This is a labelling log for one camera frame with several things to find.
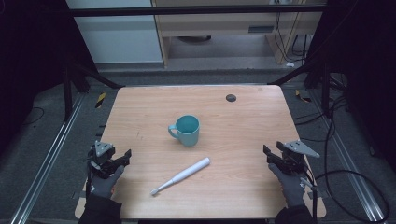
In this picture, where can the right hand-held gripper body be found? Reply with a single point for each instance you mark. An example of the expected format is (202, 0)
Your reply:
(294, 157)

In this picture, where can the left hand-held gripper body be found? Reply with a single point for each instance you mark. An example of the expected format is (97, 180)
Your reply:
(102, 158)

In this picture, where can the white electric toothbrush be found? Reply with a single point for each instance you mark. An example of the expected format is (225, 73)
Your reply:
(187, 172)

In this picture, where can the teal mug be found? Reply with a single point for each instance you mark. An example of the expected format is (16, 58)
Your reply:
(188, 135)

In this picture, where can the person's left hand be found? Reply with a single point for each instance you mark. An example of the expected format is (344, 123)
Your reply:
(104, 185)

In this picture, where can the person's right hand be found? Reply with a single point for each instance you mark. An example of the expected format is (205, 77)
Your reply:
(291, 188)

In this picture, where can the yellow black floor tape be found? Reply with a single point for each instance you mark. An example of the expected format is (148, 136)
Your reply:
(302, 97)
(100, 100)

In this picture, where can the round grey table grommet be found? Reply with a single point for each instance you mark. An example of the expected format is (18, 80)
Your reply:
(231, 98)

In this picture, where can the black metal stand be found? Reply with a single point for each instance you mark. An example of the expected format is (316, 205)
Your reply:
(67, 90)
(325, 87)

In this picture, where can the small white floor object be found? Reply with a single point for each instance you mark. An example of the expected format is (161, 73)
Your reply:
(290, 64)

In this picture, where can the white cabinet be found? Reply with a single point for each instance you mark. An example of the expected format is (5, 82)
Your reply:
(121, 40)

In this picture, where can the light wooden desk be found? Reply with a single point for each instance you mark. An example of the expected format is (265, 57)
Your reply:
(218, 26)

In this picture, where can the aluminium floor rail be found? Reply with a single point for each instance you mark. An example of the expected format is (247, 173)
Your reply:
(348, 161)
(46, 158)

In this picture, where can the black horizontal frame bar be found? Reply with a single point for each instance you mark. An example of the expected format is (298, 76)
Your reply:
(186, 11)

